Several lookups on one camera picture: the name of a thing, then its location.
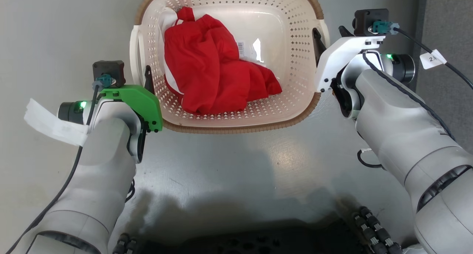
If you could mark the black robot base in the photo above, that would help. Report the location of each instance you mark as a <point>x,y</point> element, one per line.
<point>251,239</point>

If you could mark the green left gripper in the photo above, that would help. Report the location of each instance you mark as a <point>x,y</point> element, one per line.
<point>142,100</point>

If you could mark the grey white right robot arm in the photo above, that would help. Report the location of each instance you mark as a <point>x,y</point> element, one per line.
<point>402,124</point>

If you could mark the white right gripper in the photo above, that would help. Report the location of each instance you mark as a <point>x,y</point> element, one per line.
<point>338,54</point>

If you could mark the grey fabric sofa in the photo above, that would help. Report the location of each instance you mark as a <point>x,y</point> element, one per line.
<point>449,21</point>

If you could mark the red garment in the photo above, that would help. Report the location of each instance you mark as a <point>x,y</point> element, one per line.
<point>210,69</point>

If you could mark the white paper tape tag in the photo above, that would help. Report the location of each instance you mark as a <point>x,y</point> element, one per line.
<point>55,123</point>

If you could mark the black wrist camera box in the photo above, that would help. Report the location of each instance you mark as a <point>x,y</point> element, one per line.
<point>369,17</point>
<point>109,69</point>

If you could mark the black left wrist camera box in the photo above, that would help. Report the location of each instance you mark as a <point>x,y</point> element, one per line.
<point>109,69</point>

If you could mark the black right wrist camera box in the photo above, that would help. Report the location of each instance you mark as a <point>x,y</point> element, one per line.
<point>369,17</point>

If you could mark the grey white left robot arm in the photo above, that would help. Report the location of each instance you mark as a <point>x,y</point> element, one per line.
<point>103,172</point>

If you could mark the white perforated laundry basket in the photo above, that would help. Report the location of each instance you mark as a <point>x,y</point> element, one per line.
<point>288,62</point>

